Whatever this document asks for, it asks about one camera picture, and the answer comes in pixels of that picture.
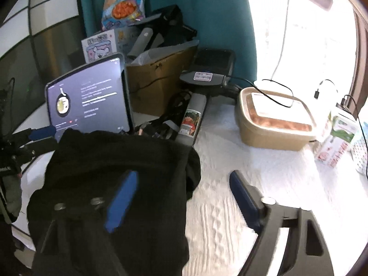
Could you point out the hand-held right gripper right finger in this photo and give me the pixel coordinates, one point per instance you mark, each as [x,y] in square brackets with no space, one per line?
[244,198]

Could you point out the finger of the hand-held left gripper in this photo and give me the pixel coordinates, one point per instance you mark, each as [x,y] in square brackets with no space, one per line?
[43,131]
[37,145]

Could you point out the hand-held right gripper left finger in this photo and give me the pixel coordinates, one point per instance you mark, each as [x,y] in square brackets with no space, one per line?
[122,201]

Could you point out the black pants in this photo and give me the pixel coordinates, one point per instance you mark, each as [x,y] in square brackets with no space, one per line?
[115,155]

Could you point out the tablet with dark screen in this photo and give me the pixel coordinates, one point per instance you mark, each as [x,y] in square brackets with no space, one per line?
[89,97]

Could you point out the beige food container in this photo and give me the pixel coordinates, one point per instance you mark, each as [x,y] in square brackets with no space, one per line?
[276,118]

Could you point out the grey bottle with sticker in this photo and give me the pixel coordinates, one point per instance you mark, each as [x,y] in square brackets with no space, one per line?
[191,115]

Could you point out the pink and white carton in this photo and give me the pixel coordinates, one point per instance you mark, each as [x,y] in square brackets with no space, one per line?
[330,149]

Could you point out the cartoon sticker card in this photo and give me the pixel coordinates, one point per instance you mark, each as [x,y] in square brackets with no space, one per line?
[97,46]

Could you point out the brown cardboard box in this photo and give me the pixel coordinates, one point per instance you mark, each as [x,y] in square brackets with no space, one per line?
[161,83]

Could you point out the white perforated box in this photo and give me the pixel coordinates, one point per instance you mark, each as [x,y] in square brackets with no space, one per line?
[362,155]

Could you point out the black power bank with label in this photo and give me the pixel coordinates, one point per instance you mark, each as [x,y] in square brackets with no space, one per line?
[204,77]

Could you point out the grey cylinder device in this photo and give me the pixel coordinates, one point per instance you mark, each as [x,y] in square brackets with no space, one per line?
[141,43]

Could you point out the black box device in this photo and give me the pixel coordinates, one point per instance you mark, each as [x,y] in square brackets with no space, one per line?
[214,59]

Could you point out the colourful snack bag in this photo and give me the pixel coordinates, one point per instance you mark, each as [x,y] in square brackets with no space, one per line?
[123,3]

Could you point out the black bag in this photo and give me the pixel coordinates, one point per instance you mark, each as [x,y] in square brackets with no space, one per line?
[169,20]

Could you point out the teal curtain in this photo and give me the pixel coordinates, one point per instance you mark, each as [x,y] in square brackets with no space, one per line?
[218,20]

